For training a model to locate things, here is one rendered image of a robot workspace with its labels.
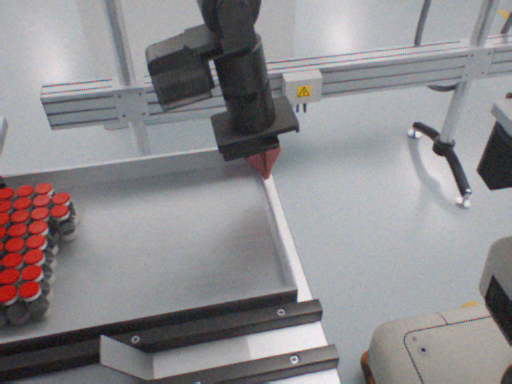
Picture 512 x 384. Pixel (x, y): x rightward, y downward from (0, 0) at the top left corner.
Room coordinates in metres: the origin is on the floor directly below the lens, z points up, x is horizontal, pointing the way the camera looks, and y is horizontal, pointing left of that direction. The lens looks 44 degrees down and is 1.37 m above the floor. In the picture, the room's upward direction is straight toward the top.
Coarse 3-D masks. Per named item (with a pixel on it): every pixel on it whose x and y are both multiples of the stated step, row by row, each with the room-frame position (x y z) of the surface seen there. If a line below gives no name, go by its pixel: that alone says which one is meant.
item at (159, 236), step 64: (64, 192) 0.51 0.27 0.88; (128, 192) 0.51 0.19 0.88; (192, 192) 0.51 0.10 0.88; (256, 192) 0.51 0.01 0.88; (64, 256) 0.39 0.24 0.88; (128, 256) 0.39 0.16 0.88; (192, 256) 0.39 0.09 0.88; (256, 256) 0.39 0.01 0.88; (64, 320) 0.30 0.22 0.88; (128, 320) 0.28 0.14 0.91; (192, 320) 0.30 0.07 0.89
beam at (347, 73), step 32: (288, 64) 1.43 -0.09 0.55; (320, 64) 1.44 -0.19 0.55; (352, 64) 1.44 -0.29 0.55; (384, 64) 1.47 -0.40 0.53; (416, 64) 1.48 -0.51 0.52; (448, 64) 1.51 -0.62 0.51; (480, 64) 1.53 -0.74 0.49; (64, 96) 1.26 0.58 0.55; (96, 96) 1.28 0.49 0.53; (128, 96) 1.29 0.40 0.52; (64, 128) 1.25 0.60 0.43
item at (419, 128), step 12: (408, 132) 1.79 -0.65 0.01; (420, 132) 1.72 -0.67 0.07; (432, 132) 1.64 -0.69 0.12; (444, 144) 1.54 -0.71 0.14; (444, 156) 1.51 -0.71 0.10; (456, 156) 1.49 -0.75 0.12; (456, 168) 1.44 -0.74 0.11; (456, 180) 1.40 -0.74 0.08; (468, 192) 1.35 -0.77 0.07; (456, 204) 1.35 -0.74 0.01; (468, 204) 1.34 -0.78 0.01
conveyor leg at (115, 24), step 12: (108, 0) 1.31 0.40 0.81; (108, 12) 1.31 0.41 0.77; (120, 12) 1.32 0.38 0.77; (108, 24) 1.31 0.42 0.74; (120, 24) 1.32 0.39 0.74; (120, 36) 1.31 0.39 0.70; (120, 48) 1.31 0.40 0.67; (120, 60) 1.31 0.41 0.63; (120, 72) 1.31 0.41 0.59; (132, 72) 1.32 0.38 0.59; (132, 132) 1.31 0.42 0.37; (144, 132) 1.32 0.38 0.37; (144, 144) 1.31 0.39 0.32
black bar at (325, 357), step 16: (304, 352) 0.25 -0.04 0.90; (320, 352) 0.25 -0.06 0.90; (336, 352) 0.25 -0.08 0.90; (208, 368) 0.24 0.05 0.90; (224, 368) 0.24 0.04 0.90; (240, 368) 0.24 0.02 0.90; (256, 368) 0.24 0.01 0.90; (272, 368) 0.24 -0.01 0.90; (288, 368) 0.24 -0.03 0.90; (304, 368) 0.24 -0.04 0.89; (320, 368) 0.24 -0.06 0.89
